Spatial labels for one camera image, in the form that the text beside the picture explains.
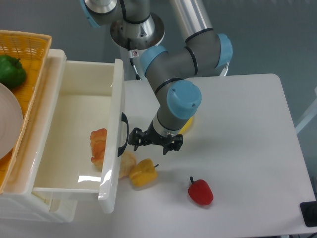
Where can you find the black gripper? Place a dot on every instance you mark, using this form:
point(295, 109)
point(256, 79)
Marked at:
point(138, 138)

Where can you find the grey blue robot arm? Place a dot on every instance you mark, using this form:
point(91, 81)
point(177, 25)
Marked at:
point(168, 74)

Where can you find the white plastic drawer cabinet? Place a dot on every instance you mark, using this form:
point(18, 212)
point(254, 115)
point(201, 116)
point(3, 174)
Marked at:
point(17, 201)

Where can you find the pale bread roll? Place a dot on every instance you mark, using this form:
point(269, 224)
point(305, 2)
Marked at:
point(128, 162)

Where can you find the yellow bell pepper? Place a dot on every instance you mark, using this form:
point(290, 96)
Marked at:
point(143, 173)

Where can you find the yellow banana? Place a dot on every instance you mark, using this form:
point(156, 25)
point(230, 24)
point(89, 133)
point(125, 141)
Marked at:
point(187, 126)

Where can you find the orange croissant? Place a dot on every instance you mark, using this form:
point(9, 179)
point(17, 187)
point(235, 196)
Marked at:
point(98, 146)

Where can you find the red bell pepper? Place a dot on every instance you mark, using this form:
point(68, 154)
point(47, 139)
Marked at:
point(200, 192)

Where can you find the beige plate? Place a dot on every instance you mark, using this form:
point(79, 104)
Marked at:
point(11, 119)

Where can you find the orange woven basket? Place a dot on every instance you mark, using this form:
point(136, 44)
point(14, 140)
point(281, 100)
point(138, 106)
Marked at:
point(32, 49)

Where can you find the green bell pepper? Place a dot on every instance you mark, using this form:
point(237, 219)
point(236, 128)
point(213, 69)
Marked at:
point(12, 73)

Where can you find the black device at table edge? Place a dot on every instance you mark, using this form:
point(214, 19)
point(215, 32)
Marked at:
point(309, 213)

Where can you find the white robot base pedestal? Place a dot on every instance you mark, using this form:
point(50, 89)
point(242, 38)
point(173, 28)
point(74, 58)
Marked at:
point(134, 39)

